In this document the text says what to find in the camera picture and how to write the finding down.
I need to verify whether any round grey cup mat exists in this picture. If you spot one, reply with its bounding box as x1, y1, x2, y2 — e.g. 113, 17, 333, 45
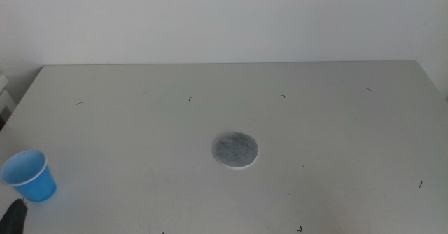
211, 131, 259, 170

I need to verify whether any blue plastic cup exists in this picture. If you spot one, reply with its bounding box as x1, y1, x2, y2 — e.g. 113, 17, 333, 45
0, 149, 57, 203

